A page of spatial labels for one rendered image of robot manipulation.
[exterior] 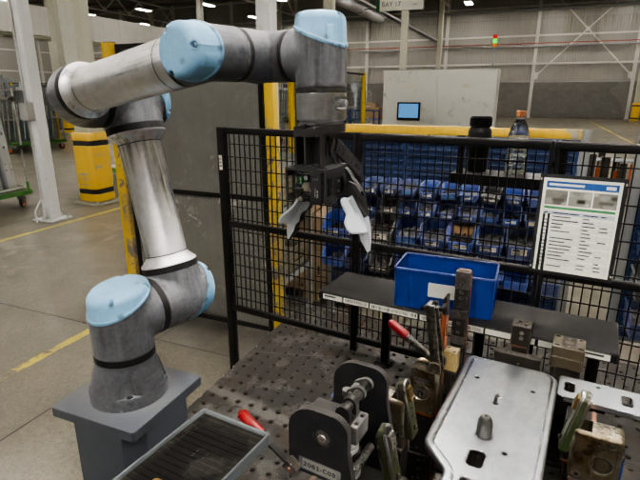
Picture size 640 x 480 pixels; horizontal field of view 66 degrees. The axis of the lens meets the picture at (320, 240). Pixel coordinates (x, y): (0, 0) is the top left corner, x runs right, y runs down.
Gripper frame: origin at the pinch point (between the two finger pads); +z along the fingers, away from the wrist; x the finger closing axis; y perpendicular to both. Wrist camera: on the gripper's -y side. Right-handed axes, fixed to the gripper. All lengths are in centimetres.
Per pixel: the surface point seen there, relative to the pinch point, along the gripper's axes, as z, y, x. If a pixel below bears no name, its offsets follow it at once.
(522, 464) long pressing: 44, -18, 32
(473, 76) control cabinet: -42, -658, -141
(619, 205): 7, -91, 42
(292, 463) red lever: 34.6, 12.4, -0.2
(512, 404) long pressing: 44, -37, 27
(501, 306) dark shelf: 42, -85, 15
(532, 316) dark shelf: 42, -82, 25
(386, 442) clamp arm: 35.8, -1.4, 10.7
